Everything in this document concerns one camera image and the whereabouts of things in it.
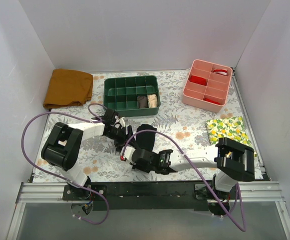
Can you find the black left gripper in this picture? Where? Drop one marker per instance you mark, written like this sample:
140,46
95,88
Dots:
126,136

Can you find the black underwear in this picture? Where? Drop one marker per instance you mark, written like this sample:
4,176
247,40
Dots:
145,140

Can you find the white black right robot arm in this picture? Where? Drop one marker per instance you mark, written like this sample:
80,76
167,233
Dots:
234,160

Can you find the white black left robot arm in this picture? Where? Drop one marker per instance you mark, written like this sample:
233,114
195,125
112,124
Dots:
61,149

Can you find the grey rolled underwear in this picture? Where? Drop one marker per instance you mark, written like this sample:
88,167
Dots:
142,102

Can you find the beige rolled underwear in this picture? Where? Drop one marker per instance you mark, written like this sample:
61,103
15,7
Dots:
152,101

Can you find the green divided organizer box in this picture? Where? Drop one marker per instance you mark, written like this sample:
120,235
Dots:
122,95

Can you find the brown folded cloth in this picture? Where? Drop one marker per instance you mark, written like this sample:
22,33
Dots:
68,88

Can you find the red cloth front compartment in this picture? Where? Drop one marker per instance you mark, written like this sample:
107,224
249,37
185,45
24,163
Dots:
211,101

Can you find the lemon print folded cloth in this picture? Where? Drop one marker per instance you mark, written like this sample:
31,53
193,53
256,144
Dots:
232,128

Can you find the pink divided organizer box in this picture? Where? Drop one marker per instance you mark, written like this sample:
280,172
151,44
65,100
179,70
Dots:
217,87

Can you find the red white rolled cloth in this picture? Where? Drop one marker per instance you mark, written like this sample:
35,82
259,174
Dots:
220,71

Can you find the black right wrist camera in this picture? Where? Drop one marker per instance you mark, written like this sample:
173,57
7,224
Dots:
139,158

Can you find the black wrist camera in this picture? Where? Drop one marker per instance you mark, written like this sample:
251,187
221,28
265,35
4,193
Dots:
112,118
139,158

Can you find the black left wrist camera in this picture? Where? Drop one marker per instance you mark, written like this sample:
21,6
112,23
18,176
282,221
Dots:
112,118

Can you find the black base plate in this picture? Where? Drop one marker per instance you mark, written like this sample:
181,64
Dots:
145,195

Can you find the aluminium frame rail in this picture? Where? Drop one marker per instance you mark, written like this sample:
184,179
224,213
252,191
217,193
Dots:
169,210

